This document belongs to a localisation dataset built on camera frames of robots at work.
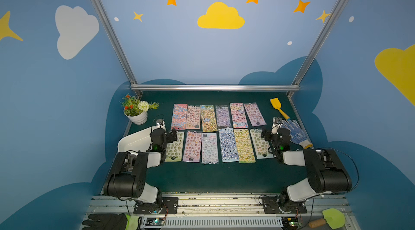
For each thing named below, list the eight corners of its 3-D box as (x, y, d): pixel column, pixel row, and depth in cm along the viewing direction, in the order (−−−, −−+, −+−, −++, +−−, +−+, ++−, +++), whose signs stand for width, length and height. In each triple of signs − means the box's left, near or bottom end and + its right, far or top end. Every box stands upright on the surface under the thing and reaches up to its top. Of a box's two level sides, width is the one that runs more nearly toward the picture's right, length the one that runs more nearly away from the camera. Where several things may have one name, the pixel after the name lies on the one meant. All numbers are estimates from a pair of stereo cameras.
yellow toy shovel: (281, 121, 109) (282, 119, 107) (269, 100, 121) (270, 97, 119) (288, 120, 109) (290, 118, 108) (276, 99, 122) (277, 97, 120)
